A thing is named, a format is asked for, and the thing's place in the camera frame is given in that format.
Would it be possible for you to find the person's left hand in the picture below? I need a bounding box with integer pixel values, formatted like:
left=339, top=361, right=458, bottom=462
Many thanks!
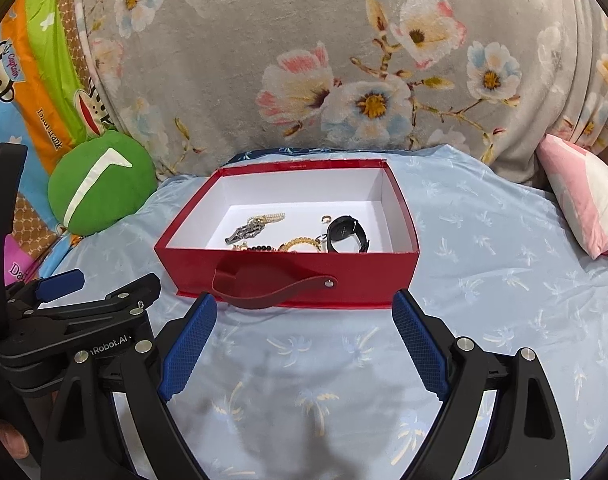
left=0, top=417, right=32, bottom=463

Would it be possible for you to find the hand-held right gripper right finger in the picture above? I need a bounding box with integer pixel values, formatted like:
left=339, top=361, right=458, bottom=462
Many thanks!
left=391, top=290, right=572, bottom=480

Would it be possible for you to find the colourful cartoon printed blanket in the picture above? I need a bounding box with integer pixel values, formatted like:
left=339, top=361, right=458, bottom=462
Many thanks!
left=0, top=0, right=117, bottom=286

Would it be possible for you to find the green round cushion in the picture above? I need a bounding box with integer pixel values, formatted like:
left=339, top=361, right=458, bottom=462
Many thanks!
left=48, top=130, right=157, bottom=236

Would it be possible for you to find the light blue printed bed sheet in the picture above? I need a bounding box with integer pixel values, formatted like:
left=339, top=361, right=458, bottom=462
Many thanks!
left=4, top=145, right=608, bottom=480

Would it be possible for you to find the silver metal wristwatch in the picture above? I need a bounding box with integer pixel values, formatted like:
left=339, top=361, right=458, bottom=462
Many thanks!
left=226, top=218, right=269, bottom=247

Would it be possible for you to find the pink and white pillow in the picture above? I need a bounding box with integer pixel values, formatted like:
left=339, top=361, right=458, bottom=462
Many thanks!
left=536, top=134, right=608, bottom=261

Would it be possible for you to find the black wristwatch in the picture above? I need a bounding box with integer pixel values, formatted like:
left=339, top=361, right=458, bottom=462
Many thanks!
left=326, top=215, right=371, bottom=254

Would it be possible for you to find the grey floral blanket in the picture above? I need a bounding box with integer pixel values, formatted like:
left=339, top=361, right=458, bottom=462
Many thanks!
left=71, top=0, right=608, bottom=191

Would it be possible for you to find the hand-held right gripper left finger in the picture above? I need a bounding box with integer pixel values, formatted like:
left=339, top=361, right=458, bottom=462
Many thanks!
left=41, top=292, right=218, bottom=480

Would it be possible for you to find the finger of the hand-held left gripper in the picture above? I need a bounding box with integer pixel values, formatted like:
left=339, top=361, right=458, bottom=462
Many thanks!
left=4, top=269, right=86, bottom=307
left=8, top=274, right=162, bottom=329

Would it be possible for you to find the gold chain bangle bracelet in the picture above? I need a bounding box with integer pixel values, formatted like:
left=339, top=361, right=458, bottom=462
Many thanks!
left=278, top=236, right=322, bottom=254

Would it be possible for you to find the red box with strap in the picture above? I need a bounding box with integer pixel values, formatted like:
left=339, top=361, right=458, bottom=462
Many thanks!
left=154, top=158, right=421, bottom=311

